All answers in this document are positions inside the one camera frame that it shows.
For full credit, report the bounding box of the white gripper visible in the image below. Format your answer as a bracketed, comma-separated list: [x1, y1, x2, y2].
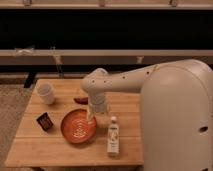
[86, 93, 109, 121]

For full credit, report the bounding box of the red pepper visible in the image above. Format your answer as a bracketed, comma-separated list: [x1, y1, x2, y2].
[74, 97, 88, 105]

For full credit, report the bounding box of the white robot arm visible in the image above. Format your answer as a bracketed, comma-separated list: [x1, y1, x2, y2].
[81, 59, 213, 171]

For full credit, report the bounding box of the orange bowl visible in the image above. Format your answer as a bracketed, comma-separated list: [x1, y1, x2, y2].
[60, 109, 97, 144]

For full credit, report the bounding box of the white plastic bottle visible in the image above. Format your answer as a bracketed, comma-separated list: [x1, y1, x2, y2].
[107, 116, 119, 156]

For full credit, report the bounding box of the dark brown snack packet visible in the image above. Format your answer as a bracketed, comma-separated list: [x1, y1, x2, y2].
[37, 112, 53, 131]

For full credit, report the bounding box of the white paper cup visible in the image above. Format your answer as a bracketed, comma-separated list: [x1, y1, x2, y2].
[36, 83, 55, 105]

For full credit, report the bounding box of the white horizontal rail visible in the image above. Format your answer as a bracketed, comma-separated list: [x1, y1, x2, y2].
[0, 49, 213, 65]

